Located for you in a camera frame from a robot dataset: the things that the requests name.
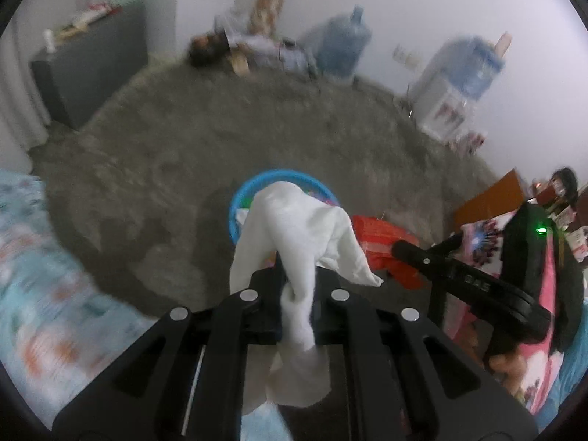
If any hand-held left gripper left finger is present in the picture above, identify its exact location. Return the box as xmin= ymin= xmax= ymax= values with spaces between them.
xmin=51 ymin=264 xmax=288 ymax=441

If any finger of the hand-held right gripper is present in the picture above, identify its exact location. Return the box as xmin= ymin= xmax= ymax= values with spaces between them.
xmin=391 ymin=239 xmax=448 ymax=286
xmin=425 ymin=232 xmax=466 ymax=259

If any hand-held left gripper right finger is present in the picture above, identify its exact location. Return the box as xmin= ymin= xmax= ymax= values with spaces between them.
xmin=312 ymin=266 xmax=539 ymax=441

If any white tissue paper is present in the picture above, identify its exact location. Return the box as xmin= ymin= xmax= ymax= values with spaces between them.
xmin=229 ymin=181 xmax=384 ymax=416

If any blue plastic basin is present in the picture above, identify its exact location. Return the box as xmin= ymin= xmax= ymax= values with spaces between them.
xmin=228 ymin=170 xmax=341 ymax=246

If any person's right hand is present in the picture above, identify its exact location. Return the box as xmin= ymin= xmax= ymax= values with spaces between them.
xmin=488 ymin=353 xmax=529 ymax=398

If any pink printed blanket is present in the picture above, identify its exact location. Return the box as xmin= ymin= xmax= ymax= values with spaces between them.
xmin=459 ymin=211 xmax=580 ymax=416

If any red orange plastic bag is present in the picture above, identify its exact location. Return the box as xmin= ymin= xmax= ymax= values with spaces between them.
xmin=351 ymin=215 xmax=435 ymax=290

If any brown cardboard sheet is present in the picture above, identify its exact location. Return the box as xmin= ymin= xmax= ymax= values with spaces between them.
xmin=455 ymin=168 xmax=538 ymax=231

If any white water dispenser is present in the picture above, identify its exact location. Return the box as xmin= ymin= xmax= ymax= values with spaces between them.
xmin=409 ymin=71 xmax=478 ymax=142

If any floral tablecloth table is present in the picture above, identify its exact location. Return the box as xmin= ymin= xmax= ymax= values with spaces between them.
xmin=0 ymin=170 xmax=286 ymax=441

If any white plastic bag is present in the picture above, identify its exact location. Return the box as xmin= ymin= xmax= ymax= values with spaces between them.
xmin=216 ymin=11 xmax=318 ymax=74

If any dark brown box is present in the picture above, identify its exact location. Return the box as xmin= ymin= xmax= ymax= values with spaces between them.
xmin=188 ymin=32 xmax=230 ymax=67

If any grey cabinet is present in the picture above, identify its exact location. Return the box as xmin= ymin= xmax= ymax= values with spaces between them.
xmin=30 ymin=0 xmax=150 ymax=130

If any checkered patterned paper roll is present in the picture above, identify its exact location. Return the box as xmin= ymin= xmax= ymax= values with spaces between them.
xmin=248 ymin=0 xmax=295 ymax=37

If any white curtain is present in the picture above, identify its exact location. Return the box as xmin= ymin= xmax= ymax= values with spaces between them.
xmin=0 ymin=23 xmax=51 ymax=173

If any white wall socket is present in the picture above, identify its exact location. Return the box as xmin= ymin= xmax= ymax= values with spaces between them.
xmin=395 ymin=45 xmax=420 ymax=69

